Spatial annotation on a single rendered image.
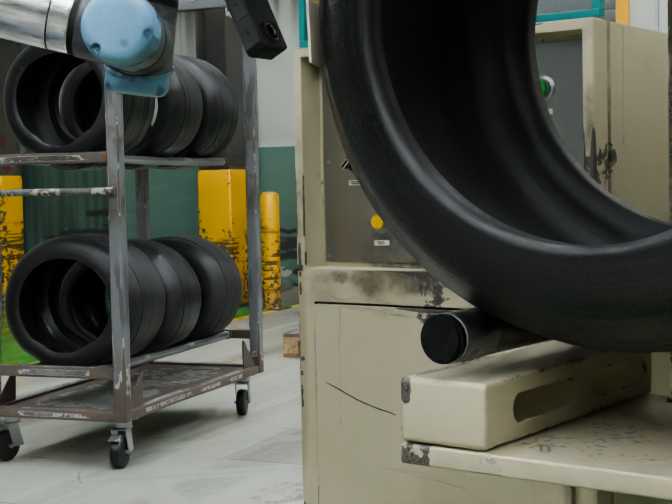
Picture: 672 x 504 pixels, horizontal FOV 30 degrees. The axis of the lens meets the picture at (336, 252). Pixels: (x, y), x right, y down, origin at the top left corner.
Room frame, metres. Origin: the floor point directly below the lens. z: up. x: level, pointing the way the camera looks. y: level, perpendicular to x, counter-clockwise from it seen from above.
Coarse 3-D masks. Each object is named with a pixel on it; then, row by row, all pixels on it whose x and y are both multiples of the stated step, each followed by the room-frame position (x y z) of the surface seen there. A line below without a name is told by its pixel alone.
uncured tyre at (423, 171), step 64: (320, 0) 1.20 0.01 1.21; (384, 0) 1.27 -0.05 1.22; (448, 0) 1.36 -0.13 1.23; (512, 0) 1.36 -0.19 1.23; (384, 64) 1.13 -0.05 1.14; (448, 64) 1.36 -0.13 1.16; (512, 64) 1.36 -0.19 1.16; (384, 128) 1.11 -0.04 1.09; (448, 128) 1.33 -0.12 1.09; (512, 128) 1.35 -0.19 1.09; (384, 192) 1.12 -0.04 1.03; (448, 192) 1.08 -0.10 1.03; (512, 192) 1.33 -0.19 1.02; (576, 192) 1.31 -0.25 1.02; (448, 256) 1.08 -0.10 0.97; (512, 256) 1.03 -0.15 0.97; (576, 256) 1.00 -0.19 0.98; (640, 256) 0.96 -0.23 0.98; (512, 320) 1.08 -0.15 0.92; (576, 320) 1.02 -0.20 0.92; (640, 320) 0.99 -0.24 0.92
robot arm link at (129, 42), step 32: (0, 0) 1.29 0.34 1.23; (32, 0) 1.29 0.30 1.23; (64, 0) 1.29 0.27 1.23; (96, 0) 1.27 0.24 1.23; (128, 0) 1.27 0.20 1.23; (0, 32) 1.31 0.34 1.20; (32, 32) 1.30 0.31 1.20; (64, 32) 1.30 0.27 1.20; (96, 32) 1.27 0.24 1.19; (128, 32) 1.27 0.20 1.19; (160, 32) 1.32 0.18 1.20; (128, 64) 1.30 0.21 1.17
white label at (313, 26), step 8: (312, 0) 1.18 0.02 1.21; (312, 8) 1.18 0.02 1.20; (312, 16) 1.17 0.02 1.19; (312, 24) 1.17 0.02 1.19; (312, 32) 1.17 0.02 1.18; (312, 40) 1.17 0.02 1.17; (312, 48) 1.17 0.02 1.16; (320, 48) 1.20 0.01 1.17; (312, 56) 1.17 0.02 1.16; (320, 56) 1.20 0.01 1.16; (320, 64) 1.19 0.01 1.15
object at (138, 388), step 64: (64, 64) 5.09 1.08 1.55; (192, 64) 5.51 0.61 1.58; (64, 128) 5.09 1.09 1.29; (128, 128) 4.76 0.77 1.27; (192, 128) 5.23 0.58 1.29; (256, 128) 5.77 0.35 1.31; (0, 192) 4.71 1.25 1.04; (64, 192) 4.61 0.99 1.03; (256, 192) 5.75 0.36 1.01; (0, 256) 4.81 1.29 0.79; (64, 256) 4.75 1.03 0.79; (128, 256) 4.77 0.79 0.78; (192, 256) 5.47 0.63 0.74; (256, 256) 5.75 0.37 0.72; (0, 320) 4.80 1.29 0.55; (64, 320) 5.10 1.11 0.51; (128, 320) 4.61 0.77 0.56; (192, 320) 5.20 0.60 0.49; (256, 320) 5.75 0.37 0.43; (0, 384) 4.80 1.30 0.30; (64, 384) 5.29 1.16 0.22; (128, 384) 4.59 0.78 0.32; (192, 384) 5.29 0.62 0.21; (0, 448) 4.77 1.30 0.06; (128, 448) 4.65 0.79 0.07
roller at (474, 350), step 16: (432, 320) 1.09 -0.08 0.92; (448, 320) 1.08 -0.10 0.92; (464, 320) 1.09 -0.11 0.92; (480, 320) 1.11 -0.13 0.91; (496, 320) 1.13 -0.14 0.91; (432, 336) 1.09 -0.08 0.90; (448, 336) 1.08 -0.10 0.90; (464, 336) 1.08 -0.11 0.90; (480, 336) 1.10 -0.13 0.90; (496, 336) 1.12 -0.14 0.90; (512, 336) 1.15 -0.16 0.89; (528, 336) 1.17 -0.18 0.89; (432, 352) 1.09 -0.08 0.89; (448, 352) 1.08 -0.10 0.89; (464, 352) 1.09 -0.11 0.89; (480, 352) 1.11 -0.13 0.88; (496, 352) 1.15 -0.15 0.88
